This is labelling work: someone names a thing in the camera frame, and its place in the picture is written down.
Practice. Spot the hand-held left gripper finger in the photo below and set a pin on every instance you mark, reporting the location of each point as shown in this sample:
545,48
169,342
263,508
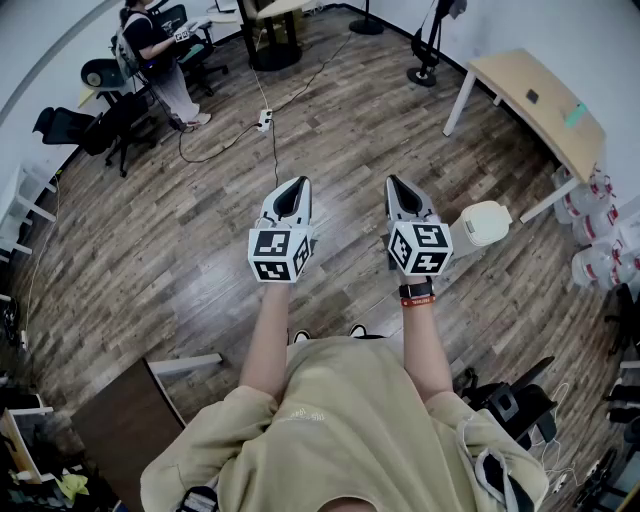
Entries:
272,202
307,210

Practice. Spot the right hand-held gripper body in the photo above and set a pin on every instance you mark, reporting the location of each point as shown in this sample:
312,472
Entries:
425,247

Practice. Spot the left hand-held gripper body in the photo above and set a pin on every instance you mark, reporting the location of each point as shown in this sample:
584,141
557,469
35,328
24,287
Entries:
272,250

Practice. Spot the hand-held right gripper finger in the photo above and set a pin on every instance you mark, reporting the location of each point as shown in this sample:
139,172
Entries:
391,205
422,207

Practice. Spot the white pedal trash bin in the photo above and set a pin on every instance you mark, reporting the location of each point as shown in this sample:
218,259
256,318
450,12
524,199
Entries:
482,222

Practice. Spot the person's right forearm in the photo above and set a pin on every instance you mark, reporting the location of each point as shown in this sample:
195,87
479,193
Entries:
425,350

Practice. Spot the person's left forearm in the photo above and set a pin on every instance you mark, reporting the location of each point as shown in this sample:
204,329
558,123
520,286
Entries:
267,340

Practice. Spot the black smartwatch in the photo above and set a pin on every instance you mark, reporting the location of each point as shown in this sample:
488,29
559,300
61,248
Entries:
416,289

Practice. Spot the red wristband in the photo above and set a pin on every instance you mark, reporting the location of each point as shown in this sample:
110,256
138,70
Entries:
417,301

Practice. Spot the white power strip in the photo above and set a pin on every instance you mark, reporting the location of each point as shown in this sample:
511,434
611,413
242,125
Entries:
265,120

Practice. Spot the person's left shoe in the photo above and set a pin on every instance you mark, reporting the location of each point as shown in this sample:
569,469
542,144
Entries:
300,336

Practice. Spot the person's shoe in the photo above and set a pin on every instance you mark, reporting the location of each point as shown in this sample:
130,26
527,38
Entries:
300,336
358,331

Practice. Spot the person's right shoe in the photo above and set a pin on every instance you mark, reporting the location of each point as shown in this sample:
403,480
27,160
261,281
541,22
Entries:
358,331

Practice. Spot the black coat rack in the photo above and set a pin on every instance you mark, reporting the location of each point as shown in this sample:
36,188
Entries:
422,76

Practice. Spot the black phone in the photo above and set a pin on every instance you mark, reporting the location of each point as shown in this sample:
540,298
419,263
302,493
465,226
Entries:
532,96

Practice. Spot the light wooden desk white legs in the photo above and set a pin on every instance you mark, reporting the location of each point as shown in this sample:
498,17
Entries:
510,70

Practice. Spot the black office chair green seat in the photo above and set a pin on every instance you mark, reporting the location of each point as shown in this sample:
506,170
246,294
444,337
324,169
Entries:
197,55

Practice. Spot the teal bottle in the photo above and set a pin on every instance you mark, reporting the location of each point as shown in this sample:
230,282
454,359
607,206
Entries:
576,115

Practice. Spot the black floor fan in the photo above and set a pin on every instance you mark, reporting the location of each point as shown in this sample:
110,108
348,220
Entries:
366,27

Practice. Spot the black mesh office chair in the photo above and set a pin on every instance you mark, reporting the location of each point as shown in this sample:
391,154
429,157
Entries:
515,405

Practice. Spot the beige t-shirt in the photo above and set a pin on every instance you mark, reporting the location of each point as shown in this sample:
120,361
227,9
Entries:
345,425

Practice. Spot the dark round fan head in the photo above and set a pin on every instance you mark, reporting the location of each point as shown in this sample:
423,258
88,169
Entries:
100,75

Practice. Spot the dark brown table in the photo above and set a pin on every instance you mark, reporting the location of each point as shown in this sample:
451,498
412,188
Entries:
125,430

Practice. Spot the yellow cloth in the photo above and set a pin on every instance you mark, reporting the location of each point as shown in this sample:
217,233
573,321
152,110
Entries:
72,485

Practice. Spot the round table black pedestal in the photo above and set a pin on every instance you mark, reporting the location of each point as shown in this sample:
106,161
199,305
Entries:
275,55

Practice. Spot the white frame table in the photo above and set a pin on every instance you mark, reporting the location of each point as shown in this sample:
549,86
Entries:
25,210

